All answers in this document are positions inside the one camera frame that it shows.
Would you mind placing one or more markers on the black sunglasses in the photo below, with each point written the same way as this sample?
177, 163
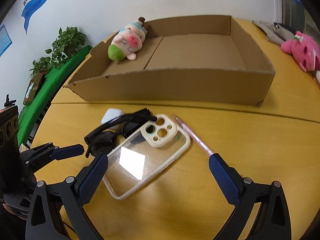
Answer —
105, 136

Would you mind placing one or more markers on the clear phone case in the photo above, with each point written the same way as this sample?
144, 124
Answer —
144, 155

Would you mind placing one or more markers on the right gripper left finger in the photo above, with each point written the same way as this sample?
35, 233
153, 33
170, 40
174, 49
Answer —
44, 220

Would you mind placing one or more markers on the grey folded cloth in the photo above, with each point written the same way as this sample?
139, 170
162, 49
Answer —
276, 33

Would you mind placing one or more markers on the pig plush green hair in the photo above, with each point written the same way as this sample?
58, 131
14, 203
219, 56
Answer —
128, 41

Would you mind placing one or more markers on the blue wall banner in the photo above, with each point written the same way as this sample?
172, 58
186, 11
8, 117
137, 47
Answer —
29, 9

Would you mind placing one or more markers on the brown cardboard tray box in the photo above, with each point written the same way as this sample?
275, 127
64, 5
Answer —
206, 58

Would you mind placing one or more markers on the pink pen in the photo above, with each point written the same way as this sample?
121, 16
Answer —
192, 134

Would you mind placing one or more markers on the potted green plant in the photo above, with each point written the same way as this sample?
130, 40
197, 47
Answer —
66, 45

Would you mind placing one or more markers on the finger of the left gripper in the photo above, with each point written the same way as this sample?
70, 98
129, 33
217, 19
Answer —
67, 152

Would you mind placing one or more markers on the green table cloth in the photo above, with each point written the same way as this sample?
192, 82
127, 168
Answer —
54, 81

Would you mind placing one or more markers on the white earbuds case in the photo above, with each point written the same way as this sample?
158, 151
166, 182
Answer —
111, 114

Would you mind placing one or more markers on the pink plush toy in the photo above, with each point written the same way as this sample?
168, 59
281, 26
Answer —
304, 50

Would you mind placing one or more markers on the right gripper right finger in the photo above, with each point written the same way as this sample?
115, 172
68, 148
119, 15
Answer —
272, 220

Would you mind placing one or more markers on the white sheep plush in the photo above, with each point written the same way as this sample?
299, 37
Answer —
317, 77

